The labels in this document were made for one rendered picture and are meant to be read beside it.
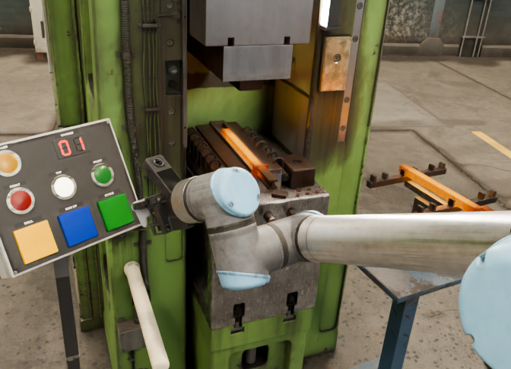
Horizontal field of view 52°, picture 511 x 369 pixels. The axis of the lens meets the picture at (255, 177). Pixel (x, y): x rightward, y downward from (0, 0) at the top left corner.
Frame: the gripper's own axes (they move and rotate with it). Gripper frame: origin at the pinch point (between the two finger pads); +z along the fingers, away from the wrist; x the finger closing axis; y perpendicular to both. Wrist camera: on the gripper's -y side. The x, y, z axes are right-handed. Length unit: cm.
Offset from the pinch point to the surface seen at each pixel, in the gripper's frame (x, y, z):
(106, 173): 1.0, -8.6, 10.7
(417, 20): 676, -90, 266
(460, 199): 79, 30, -33
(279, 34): 49, -30, -13
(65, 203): -11.0, -5.0, 11.1
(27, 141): -14.1, -20.5, 11.1
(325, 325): 91, 79, 46
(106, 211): -2.6, 0.0, 10.3
